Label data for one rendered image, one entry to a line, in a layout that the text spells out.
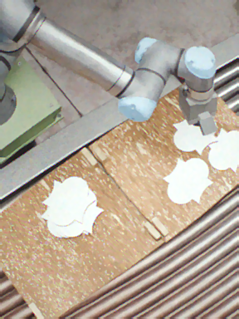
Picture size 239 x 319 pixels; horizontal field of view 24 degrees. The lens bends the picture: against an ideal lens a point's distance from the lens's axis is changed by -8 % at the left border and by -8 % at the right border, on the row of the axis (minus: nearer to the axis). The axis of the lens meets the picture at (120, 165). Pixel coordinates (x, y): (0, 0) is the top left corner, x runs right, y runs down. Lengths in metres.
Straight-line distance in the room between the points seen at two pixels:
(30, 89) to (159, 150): 0.44
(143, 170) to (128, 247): 0.22
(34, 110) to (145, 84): 0.53
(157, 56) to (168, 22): 1.78
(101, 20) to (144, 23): 0.24
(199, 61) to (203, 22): 1.82
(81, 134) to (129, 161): 0.17
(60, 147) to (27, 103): 0.18
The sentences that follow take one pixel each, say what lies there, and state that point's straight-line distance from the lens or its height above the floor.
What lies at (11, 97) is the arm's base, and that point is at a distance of 1.72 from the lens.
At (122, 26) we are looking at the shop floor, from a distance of 3.07.
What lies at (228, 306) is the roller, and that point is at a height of 0.92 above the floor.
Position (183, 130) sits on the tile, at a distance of 1.64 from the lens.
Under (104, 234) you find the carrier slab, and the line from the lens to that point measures 1.54.
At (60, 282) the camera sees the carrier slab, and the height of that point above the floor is 0.94.
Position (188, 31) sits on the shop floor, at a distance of 3.05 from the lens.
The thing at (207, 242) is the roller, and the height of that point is 0.92.
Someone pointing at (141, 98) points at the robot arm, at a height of 1.32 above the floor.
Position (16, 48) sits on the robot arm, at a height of 1.16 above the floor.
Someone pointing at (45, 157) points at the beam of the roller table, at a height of 0.92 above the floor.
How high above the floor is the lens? 2.40
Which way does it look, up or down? 66 degrees down
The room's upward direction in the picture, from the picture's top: 9 degrees counter-clockwise
